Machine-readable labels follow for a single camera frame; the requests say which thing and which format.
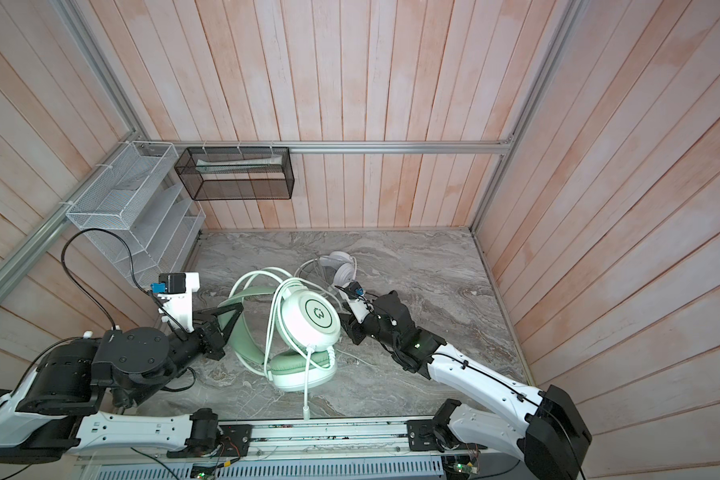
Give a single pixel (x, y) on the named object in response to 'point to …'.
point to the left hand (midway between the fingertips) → (243, 317)
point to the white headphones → (332, 269)
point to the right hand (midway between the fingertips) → (342, 309)
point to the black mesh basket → (236, 173)
